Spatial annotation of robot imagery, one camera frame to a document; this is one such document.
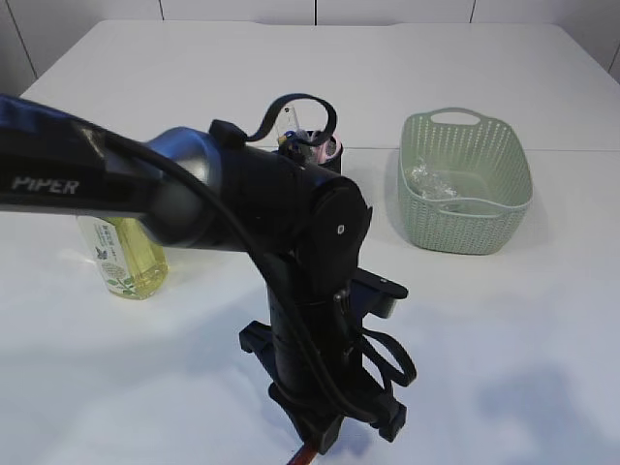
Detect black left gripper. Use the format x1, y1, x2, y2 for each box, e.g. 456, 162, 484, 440
239, 290, 407, 455

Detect red marker pen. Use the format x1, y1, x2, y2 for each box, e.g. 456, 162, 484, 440
287, 439, 319, 465

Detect yellow tea plastic bottle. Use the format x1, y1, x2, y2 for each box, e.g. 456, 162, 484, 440
77, 216, 169, 300

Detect clear plastic sheet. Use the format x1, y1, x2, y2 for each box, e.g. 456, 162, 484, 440
405, 158, 478, 214

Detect pink purple scissors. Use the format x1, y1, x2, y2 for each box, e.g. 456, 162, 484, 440
315, 135, 342, 165

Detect clear plastic ruler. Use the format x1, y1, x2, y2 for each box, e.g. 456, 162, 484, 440
274, 104, 300, 138

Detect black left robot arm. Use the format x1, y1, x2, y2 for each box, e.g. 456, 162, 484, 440
1, 95, 417, 453

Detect black mesh pen holder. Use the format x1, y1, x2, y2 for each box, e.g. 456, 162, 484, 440
278, 130, 344, 174

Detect green plastic woven basket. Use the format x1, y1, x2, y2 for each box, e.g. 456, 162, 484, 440
397, 108, 533, 255

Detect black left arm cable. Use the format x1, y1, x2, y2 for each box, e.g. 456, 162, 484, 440
101, 91, 418, 420

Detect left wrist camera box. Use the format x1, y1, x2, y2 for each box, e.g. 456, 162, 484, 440
351, 268, 409, 319

